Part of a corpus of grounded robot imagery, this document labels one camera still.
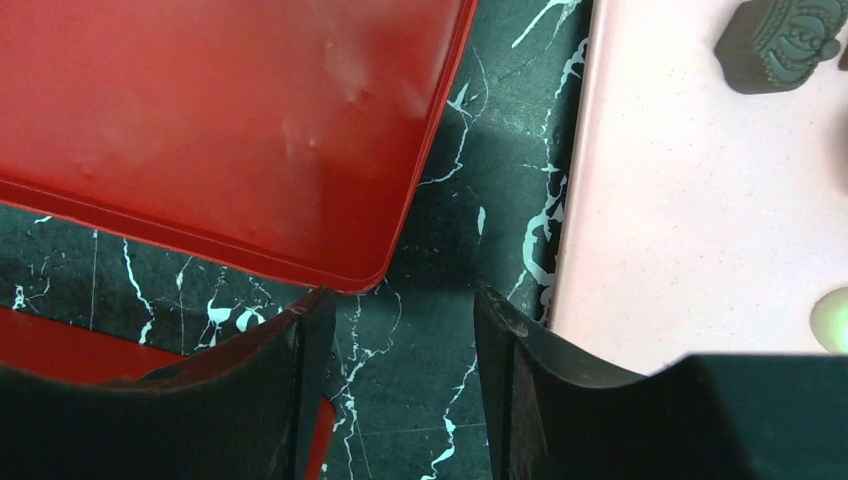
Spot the dark heart chocolate top left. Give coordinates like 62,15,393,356
713,0,847,95

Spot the red tin lid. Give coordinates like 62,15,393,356
1,1,476,293

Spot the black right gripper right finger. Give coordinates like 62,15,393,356
473,288,847,479

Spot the pink plastic tray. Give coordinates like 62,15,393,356
551,1,847,374

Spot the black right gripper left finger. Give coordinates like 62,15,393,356
0,287,338,480

